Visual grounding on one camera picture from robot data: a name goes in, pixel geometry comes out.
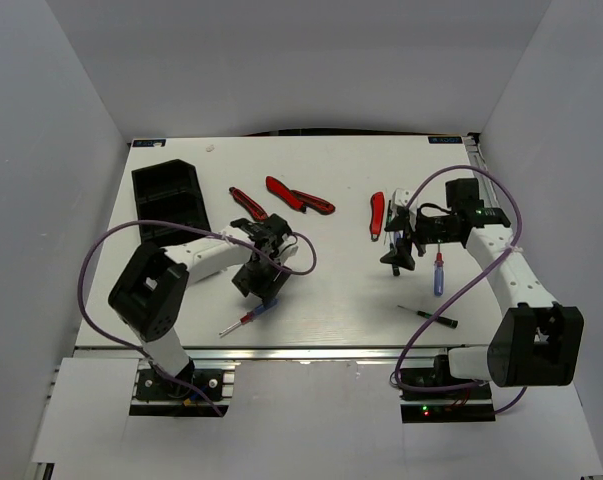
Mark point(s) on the red black utility knife left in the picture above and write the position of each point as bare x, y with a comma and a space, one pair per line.
256, 211

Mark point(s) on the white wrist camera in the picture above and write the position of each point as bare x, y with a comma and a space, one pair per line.
403, 204
286, 252

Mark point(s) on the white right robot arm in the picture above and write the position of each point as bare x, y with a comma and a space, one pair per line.
538, 340

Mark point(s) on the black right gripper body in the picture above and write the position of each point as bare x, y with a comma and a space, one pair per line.
433, 230

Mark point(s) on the green black screwdriver lower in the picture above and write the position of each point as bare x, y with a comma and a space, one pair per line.
394, 267

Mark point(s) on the blue label right corner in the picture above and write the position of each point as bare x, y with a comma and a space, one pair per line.
445, 139

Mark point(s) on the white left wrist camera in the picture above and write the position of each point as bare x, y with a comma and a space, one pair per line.
286, 252

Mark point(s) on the red folding knife centre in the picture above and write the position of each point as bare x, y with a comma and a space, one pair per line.
281, 191

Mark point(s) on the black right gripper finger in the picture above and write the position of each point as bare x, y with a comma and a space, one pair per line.
400, 257
400, 222

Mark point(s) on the black compartment tool bin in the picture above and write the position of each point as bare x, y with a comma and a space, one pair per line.
170, 192

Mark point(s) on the red knife right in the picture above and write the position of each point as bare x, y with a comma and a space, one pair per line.
377, 204

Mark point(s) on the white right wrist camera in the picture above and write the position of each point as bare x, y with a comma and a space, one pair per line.
403, 204

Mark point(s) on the blue label left corner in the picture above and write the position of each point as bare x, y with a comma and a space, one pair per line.
148, 143

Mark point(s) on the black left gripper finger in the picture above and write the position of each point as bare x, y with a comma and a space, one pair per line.
271, 285
247, 281

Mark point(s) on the green black screwdriver upper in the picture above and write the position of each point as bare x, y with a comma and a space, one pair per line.
388, 235

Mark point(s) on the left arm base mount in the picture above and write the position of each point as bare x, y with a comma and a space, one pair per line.
154, 396

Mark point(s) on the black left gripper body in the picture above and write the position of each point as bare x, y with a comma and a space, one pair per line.
263, 269

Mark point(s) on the blue label corner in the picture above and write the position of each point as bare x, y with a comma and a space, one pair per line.
148, 143
445, 139

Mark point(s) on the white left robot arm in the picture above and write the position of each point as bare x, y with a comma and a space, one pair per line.
149, 293

